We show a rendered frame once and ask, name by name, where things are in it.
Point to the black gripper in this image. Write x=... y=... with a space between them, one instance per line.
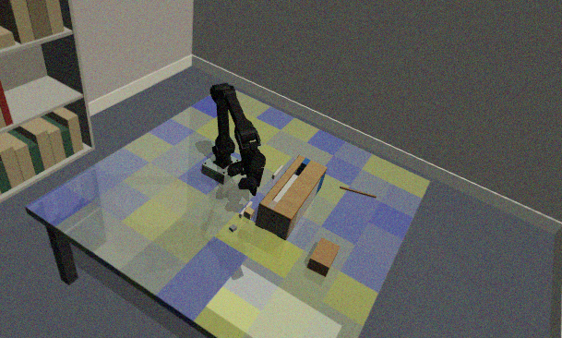
x=252 y=179

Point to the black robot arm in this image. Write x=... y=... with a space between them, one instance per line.
x=225 y=98

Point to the small brown block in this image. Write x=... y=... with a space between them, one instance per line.
x=323 y=256

